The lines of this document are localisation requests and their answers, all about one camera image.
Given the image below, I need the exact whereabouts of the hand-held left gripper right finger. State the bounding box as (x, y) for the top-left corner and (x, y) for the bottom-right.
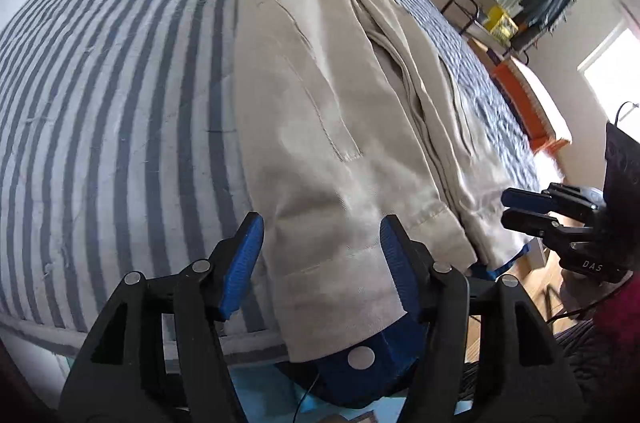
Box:
(379, 213), (586, 423)

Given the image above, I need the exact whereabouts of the grey striped bed sheet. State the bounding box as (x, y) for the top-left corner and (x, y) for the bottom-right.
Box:
(0, 0), (291, 364)

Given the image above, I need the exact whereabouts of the bright window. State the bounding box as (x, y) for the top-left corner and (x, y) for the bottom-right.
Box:
(577, 20), (640, 124)

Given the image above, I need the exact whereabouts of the beige and blue jacket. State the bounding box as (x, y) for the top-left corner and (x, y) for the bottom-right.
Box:
(235, 0), (531, 409)

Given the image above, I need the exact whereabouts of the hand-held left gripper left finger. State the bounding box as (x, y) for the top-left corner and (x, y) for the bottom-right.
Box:
(57, 212), (265, 423)

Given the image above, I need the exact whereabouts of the yellow box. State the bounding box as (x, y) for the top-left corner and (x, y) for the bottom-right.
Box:
(487, 6), (518, 41)

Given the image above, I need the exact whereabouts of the light blue cloth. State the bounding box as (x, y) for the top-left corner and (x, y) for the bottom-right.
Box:
(227, 355), (416, 423)

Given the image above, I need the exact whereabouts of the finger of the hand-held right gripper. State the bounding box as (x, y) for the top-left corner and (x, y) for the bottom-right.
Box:
(501, 209), (596, 254)
(501, 184), (603, 224)

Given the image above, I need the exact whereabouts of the person's right forearm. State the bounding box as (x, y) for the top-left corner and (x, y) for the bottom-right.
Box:
(594, 272), (640, 354)

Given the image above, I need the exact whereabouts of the orange and white furniture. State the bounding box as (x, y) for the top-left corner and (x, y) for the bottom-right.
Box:
(490, 56), (573, 151)

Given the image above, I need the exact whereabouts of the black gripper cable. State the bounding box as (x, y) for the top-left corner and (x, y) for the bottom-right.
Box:
(546, 295), (603, 325)

